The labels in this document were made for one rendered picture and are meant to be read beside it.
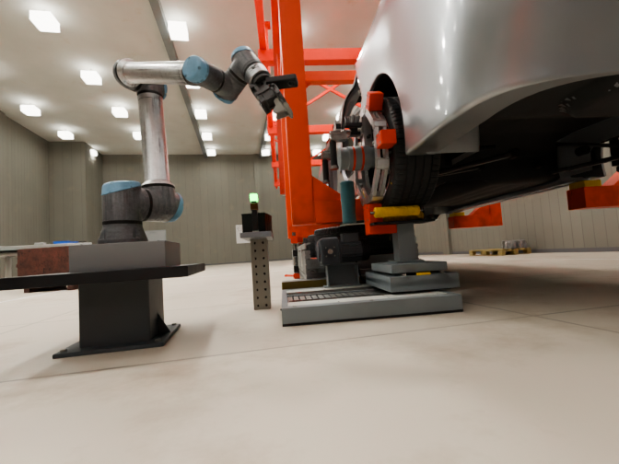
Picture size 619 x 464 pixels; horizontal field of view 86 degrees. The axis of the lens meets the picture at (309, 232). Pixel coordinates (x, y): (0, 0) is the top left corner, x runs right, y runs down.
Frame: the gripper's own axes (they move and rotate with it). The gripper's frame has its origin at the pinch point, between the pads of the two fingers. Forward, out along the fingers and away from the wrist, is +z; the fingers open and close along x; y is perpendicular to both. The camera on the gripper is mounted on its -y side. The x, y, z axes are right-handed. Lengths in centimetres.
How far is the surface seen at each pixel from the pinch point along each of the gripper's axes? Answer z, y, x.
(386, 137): 6, -39, -44
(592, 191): 79, -182, -165
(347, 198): 5, -14, -88
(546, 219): 80, -419, -620
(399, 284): 65, -7, -73
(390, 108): -9, -52, -50
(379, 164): 12, -32, -55
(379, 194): 19, -26, -72
